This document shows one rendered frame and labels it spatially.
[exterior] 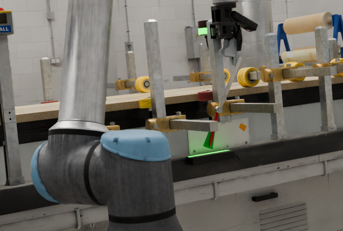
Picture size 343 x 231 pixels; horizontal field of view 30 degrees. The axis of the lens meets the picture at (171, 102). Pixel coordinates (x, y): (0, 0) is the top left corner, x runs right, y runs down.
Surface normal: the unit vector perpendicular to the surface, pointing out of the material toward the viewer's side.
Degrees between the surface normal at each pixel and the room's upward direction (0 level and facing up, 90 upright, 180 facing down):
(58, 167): 74
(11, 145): 90
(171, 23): 90
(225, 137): 90
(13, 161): 90
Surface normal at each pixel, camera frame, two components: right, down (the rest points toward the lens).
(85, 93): 0.26, -0.15
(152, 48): 0.48, 0.00
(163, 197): 0.65, -0.03
